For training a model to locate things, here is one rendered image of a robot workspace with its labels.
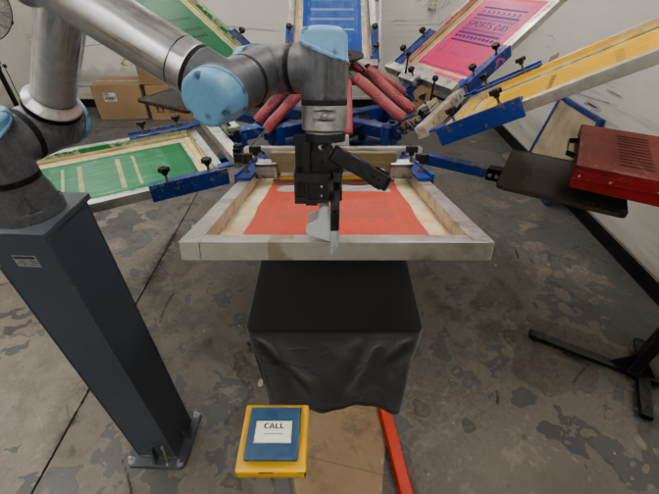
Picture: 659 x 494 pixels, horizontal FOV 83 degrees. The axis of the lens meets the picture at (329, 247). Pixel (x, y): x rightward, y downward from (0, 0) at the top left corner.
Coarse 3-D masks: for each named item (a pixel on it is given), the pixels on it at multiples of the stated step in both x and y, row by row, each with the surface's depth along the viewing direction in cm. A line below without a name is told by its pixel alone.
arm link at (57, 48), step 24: (48, 24) 68; (48, 48) 71; (72, 48) 72; (48, 72) 75; (72, 72) 77; (24, 96) 80; (48, 96) 79; (72, 96) 82; (48, 120) 82; (72, 120) 85; (48, 144) 85; (72, 144) 92
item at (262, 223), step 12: (276, 192) 114; (288, 192) 114; (264, 204) 102; (276, 204) 102; (264, 216) 93; (252, 228) 84; (264, 228) 84; (276, 228) 84; (288, 228) 84; (300, 228) 84
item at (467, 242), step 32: (224, 224) 85; (448, 224) 83; (192, 256) 69; (224, 256) 69; (256, 256) 69; (288, 256) 69; (320, 256) 69; (352, 256) 69; (384, 256) 69; (416, 256) 69; (448, 256) 69; (480, 256) 69
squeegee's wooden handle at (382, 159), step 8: (272, 152) 119; (280, 152) 119; (288, 152) 119; (352, 152) 119; (360, 152) 119; (368, 152) 119; (376, 152) 119; (384, 152) 119; (392, 152) 119; (272, 160) 120; (280, 160) 120; (288, 160) 120; (368, 160) 120; (376, 160) 120; (384, 160) 120; (392, 160) 120; (280, 168) 121; (288, 168) 121; (384, 168) 121
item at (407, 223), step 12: (348, 192) 114; (360, 192) 114; (372, 192) 114; (384, 192) 114; (396, 192) 114; (396, 204) 102; (408, 204) 102; (396, 216) 93; (408, 216) 93; (348, 228) 84; (360, 228) 84; (372, 228) 84; (384, 228) 84; (396, 228) 84; (408, 228) 84; (420, 228) 84
